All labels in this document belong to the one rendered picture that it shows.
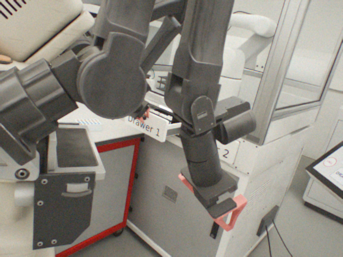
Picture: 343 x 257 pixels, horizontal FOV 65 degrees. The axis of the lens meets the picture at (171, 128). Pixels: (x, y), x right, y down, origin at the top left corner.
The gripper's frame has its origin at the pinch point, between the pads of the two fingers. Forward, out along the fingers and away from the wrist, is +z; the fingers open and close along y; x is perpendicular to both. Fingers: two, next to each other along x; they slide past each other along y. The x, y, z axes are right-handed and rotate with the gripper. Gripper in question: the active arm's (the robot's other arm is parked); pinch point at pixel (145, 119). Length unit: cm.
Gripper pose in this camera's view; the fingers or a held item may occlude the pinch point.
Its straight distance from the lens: 131.4
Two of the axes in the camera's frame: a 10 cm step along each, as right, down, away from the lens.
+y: 5.9, -7.5, 3.1
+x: -7.4, -3.5, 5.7
